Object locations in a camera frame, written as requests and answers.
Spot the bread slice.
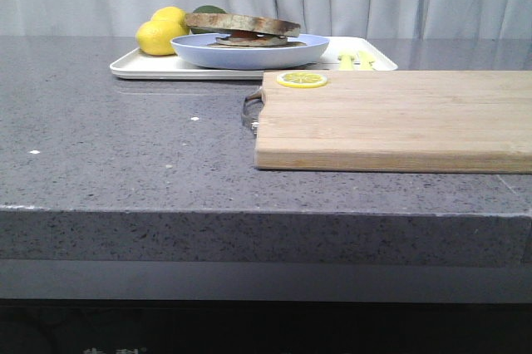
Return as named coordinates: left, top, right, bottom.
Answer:
left=209, top=35, right=307, bottom=48
left=185, top=13, right=301, bottom=37

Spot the rear yellow lemon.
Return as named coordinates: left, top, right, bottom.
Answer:
left=150, top=6, right=187, bottom=24

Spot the yellow plastic fork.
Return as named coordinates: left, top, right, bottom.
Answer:
left=337, top=52, right=356, bottom=71

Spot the metal cutting board handle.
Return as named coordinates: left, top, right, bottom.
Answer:
left=240, top=88, right=264, bottom=136

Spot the yellow lemon slice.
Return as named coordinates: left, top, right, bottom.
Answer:
left=276, top=71, right=328, bottom=89

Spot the yellow plastic knife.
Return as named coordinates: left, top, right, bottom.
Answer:
left=357, top=51, right=376, bottom=71

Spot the light blue plate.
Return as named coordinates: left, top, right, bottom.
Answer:
left=170, top=33, right=329, bottom=70

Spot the green lime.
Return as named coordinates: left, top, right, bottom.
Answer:
left=190, top=5, right=226, bottom=34

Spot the front yellow lemon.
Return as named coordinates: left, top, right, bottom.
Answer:
left=135, top=20, right=190, bottom=57

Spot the wooden cutting board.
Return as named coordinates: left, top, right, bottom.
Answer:
left=254, top=71, right=531, bottom=174

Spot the fried egg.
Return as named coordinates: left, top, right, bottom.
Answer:
left=229, top=30, right=259, bottom=40

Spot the white rectangular tray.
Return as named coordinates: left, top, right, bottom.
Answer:
left=110, top=37, right=397, bottom=81

